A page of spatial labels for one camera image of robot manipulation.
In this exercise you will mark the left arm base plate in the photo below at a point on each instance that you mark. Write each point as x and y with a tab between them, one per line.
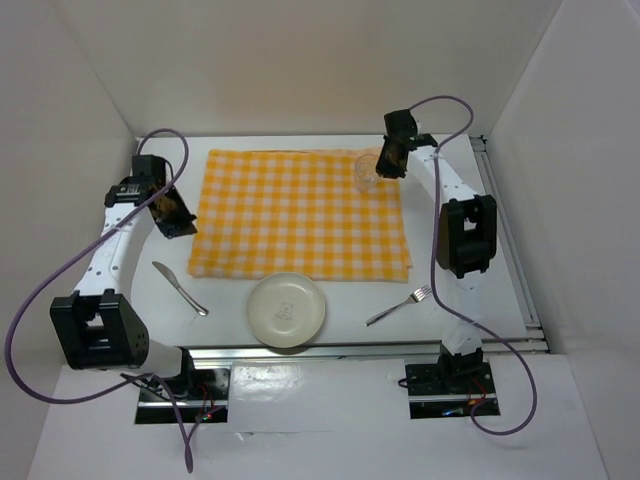
203	399

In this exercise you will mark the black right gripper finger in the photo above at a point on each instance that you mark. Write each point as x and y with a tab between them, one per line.
388	163
174	218

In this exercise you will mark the aluminium front rail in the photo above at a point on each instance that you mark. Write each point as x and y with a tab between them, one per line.
204	356

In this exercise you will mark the silver fork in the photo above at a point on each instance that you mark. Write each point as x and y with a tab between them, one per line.
415	297

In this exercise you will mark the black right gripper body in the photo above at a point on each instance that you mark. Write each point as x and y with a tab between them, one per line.
385	165

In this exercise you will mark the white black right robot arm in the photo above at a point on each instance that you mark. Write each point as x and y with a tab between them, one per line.
465	229

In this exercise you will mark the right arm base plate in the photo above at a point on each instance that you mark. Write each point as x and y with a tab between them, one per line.
430	396

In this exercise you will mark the silver table knife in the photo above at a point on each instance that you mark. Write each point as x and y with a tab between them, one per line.
170	276

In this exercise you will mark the clear drinking glass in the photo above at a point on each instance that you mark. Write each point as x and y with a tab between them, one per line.
365	176

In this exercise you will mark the yellow white checkered cloth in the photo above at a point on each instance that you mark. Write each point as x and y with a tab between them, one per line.
301	211

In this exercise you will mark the aluminium rail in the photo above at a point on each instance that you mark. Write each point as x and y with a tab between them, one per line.
204	356
535	341

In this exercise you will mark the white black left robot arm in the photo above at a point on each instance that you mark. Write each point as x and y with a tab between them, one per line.
96	324

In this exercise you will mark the aluminium right side rail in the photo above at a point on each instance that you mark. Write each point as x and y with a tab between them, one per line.
535	341

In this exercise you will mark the cream round plate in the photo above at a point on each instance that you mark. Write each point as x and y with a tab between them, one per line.
285	310

